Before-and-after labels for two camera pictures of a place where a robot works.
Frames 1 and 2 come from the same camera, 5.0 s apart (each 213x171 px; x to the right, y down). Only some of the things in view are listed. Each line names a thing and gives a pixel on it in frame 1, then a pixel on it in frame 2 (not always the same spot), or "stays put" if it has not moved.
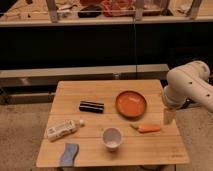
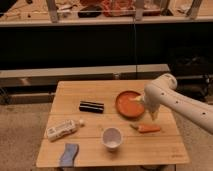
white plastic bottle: (65, 128) stays put
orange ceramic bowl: (130, 104) stays put
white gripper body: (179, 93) → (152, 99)
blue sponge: (67, 159) stays put
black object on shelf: (90, 11) stays put
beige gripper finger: (169, 115) → (154, 115)
